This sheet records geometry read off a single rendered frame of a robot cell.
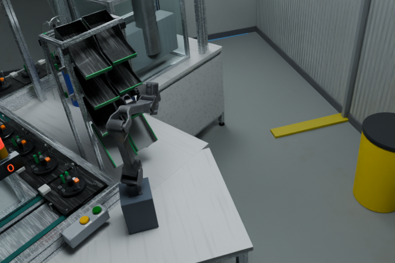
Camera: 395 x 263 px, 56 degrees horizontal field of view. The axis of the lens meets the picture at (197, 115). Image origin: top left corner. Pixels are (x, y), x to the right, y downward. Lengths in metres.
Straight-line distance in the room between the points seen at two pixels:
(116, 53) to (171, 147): 0.70
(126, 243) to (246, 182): 1.58
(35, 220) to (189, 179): 0.77
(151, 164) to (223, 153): 1.40
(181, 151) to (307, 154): 1.57
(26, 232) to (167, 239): 0.66
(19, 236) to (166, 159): 0.82
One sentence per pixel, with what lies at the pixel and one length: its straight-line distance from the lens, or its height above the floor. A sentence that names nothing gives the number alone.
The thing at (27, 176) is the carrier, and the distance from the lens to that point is 2.15.
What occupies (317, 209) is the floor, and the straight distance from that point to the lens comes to 3.02.
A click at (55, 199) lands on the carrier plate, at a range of 1.95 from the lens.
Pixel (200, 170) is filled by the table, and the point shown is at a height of 0.86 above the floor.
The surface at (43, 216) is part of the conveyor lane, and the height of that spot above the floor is 0.92.
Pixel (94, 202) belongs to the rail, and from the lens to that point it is 1.88.
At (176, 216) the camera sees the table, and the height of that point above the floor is 0.86.
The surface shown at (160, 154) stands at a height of 0.86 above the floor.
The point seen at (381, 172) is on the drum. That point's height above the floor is 0.41.
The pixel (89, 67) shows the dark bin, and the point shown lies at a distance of 1.73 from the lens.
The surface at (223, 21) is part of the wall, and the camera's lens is 5.56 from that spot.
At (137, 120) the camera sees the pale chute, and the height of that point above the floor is 1.10.
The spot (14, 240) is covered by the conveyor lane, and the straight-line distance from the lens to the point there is 1.95.
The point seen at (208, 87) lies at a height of 0.55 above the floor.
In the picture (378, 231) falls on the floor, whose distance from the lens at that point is 3.01.
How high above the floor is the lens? 2.28
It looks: 35 degrees down
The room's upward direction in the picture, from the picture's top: 6 degrees counter-clockwise
